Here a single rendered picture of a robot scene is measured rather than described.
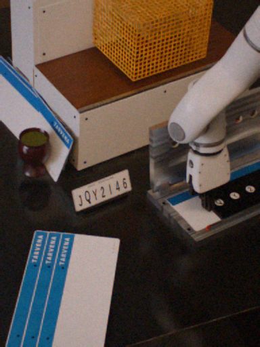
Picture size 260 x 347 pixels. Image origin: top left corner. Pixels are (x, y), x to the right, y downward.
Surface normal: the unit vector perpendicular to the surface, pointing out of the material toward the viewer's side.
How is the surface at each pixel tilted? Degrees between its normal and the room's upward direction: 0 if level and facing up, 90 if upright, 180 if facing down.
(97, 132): 90
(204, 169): 76
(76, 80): 0
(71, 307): 0
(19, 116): 63
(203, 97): 52
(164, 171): 81
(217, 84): 44
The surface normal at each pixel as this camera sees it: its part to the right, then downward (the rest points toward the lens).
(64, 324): 0.06, -0.75
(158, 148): 0.55, 0.45
